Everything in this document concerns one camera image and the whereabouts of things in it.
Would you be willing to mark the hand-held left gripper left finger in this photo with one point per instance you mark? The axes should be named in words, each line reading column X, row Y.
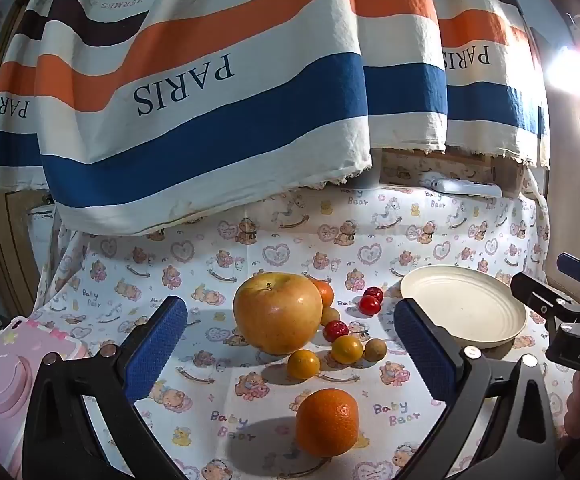
column 157, row 345

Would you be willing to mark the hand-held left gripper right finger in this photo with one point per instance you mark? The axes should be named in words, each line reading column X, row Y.
column 425, row 355

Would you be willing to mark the brown longan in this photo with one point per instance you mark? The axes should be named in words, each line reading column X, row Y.
column 330, row 316
column 375, row 349

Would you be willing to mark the cream round plate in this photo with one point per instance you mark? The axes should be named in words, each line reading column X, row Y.
column 465, row 305

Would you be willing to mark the small red fruit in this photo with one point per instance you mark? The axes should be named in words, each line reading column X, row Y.
column 336, row 330
column 369, row 306
column 375, row 292

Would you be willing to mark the small yellow citrus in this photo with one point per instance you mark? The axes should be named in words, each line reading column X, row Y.
column 347, row 349
column 304, row 364

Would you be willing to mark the small tangerine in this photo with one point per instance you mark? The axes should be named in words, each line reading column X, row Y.
column 326, row 294

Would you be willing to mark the large orange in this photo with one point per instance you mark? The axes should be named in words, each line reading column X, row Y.
column 327, row 422

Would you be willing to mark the large yellow-red apple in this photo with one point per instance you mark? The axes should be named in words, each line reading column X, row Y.
column 277, row 315

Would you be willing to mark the wooden panel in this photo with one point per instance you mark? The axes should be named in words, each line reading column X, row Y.
column 575, row 185

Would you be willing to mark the bear-printed cloth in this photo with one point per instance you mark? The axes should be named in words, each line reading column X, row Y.
column 219, row 270

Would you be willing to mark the white remote control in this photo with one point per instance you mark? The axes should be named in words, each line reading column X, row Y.
column 462, row 186

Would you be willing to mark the striped hanging cloth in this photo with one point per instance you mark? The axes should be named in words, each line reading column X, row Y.
column 219, row 135
column 490, row 100
column 14, row 160

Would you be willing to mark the bright lamp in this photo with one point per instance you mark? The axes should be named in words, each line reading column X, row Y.
column 567, row 67

